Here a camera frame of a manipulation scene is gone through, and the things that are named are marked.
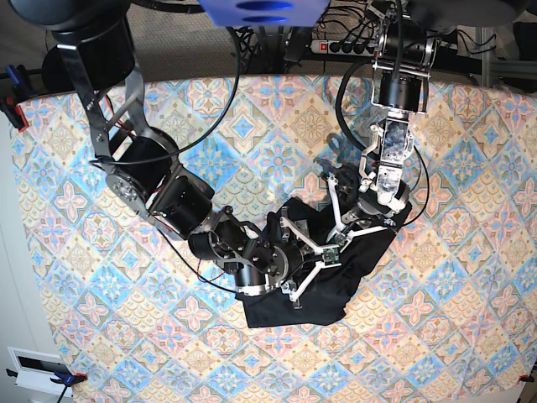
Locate white power strip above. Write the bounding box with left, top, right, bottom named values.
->
left=307, top=37, right=398, bottom=62

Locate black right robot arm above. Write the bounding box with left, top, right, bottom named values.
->
left=11, top=1, right=341, bottom=302

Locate red table clamp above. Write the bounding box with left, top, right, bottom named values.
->
left=0, top=96, right=29, bottom=133

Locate patterned colourful tablecloth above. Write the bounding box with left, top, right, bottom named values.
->
left=8, top=76, right=537, bottom=403

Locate white wall outlet box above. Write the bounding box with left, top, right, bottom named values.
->
left=7, top=347, right=70, bottom=396

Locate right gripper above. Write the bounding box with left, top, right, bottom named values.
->
left=265, top=212, right=341, bottom=305

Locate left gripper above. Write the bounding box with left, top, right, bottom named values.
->
left=314, top=157, right=404, bottom=244

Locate black t-shirt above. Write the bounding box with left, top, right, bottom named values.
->
left=237, top=204, right=412, bottom=328

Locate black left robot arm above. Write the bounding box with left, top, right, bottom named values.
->
left=326, top=1, right=536, bottom=247

